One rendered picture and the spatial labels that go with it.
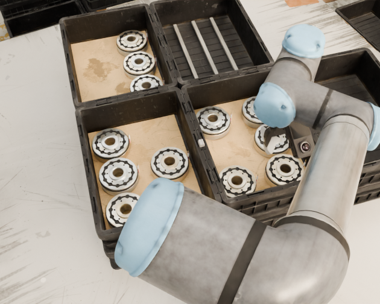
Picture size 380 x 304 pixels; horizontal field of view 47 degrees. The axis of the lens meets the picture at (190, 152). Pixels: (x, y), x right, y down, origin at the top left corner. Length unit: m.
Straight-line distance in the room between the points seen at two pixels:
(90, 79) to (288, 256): 1.10
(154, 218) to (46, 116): 1.14
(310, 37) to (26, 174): 0.96
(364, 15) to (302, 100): 2.01
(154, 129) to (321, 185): 0.78
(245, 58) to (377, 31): 1.30
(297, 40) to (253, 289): 0.50
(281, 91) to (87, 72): 0.85
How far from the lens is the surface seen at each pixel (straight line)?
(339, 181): 0.60
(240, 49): 1.53
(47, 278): 1.26
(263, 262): 0.45
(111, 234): 1.01
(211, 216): 0.46
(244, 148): 1.25
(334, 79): 1.49
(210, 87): 1.28
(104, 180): 1.17
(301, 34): 0.84
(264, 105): 0.76
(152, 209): 0.46
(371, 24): 2.71
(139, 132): 1.28
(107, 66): 1.48
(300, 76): 0.80
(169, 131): 1.28
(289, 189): 1.08
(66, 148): 1.46
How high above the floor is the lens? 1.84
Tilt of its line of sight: 55 degrees down
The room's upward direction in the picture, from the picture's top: straight up
